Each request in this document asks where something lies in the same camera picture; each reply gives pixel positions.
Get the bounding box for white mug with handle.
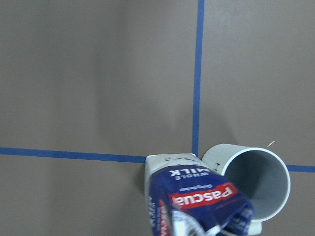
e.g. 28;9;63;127
202;144;291;236

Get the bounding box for blue white milk carton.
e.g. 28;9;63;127
144;153;254;236

